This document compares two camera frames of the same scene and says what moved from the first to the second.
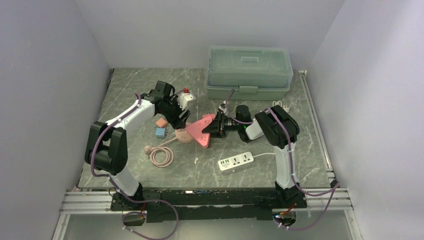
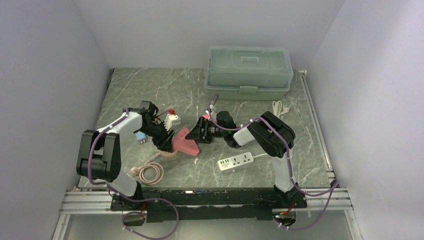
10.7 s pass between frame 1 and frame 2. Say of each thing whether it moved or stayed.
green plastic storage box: stayed
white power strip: stayed
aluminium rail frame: stayed
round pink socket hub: moved
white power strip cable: stayed
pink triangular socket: moved
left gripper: moved
